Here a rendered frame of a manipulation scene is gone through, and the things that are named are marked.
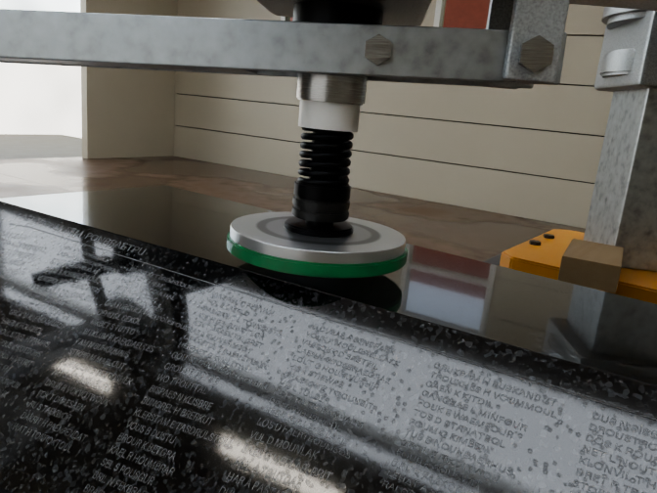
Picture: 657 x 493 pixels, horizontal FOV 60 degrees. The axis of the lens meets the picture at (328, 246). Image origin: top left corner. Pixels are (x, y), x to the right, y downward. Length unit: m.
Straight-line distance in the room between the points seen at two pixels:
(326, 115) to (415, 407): 0.32
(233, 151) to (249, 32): 8.33
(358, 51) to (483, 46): 0.13
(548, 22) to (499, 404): 0.36
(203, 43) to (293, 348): 0.33
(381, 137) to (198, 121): 3.21
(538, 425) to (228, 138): 8.62
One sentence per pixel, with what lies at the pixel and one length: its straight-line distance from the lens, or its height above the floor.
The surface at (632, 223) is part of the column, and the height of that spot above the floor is 0.88.
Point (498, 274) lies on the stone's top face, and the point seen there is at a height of 0.87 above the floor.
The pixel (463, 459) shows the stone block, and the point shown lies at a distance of 0.52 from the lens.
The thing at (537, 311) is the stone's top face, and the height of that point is 0.87.
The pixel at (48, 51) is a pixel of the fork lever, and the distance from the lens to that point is 0.72.
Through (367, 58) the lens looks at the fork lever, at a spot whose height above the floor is 1.11.
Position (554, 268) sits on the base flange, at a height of 0.78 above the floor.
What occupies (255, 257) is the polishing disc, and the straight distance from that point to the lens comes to 0.62.
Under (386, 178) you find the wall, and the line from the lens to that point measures 7.52.
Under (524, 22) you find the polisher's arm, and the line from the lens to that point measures 0.61.
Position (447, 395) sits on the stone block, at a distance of 0.54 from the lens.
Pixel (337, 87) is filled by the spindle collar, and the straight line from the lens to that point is 0.64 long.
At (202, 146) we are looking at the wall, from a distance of 9.38.
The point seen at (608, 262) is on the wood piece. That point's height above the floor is 0.83.
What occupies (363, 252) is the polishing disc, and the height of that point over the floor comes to 0.91.
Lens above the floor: 1.06
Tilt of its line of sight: 14 degrees down
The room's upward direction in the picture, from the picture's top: 5 degrees clockwise
